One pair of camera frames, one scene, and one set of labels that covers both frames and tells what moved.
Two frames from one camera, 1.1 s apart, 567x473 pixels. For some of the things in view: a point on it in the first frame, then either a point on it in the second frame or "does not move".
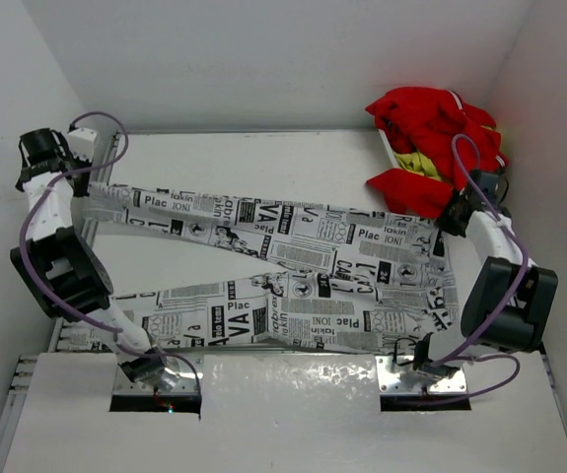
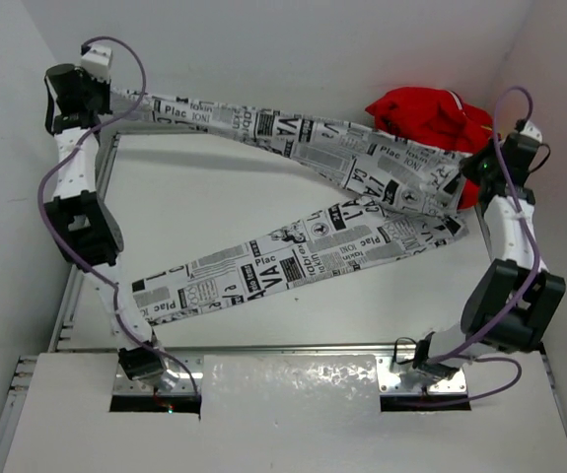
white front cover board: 289,413 does not move
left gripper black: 67,157 -> 101,86
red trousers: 426,120 does not move
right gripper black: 445,222 -> 469,166
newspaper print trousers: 338,279 -> 409,196
